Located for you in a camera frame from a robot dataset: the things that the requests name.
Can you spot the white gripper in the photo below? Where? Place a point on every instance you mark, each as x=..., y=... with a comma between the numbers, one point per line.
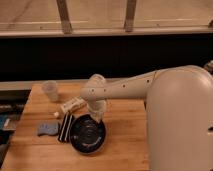
x=97, y=109

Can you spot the dark ceramic bowl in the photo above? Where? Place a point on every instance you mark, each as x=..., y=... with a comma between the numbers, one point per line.
x=86, y=135

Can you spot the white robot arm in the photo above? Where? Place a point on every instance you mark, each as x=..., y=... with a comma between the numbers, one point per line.
x=179, y=107

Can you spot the blue grey sponge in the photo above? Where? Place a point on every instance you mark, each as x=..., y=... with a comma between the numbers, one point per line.
x=50, y=129

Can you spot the translucent plastic cup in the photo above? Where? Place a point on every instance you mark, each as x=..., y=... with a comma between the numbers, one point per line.
x=50, y=89

